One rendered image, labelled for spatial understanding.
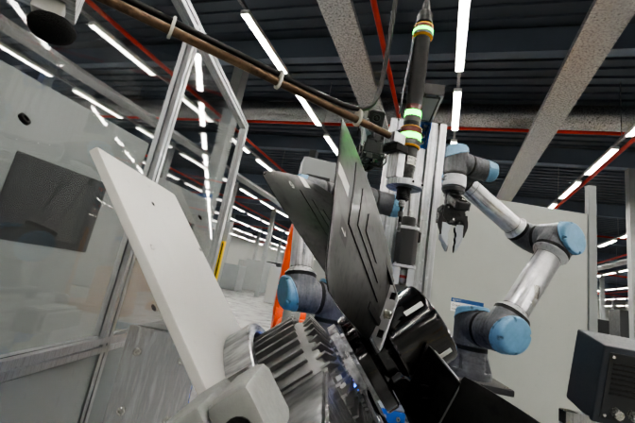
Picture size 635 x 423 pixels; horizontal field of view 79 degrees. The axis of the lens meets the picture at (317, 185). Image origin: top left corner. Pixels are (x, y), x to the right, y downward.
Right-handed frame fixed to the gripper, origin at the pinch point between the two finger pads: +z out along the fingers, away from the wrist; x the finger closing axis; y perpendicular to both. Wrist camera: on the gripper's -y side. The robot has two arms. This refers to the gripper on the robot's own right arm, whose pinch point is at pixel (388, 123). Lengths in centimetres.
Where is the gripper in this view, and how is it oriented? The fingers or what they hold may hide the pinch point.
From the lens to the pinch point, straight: 98.1
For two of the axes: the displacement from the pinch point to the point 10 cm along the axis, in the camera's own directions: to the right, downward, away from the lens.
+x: -9.7, -2.0, -1.1
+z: 1.5, -2.3, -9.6
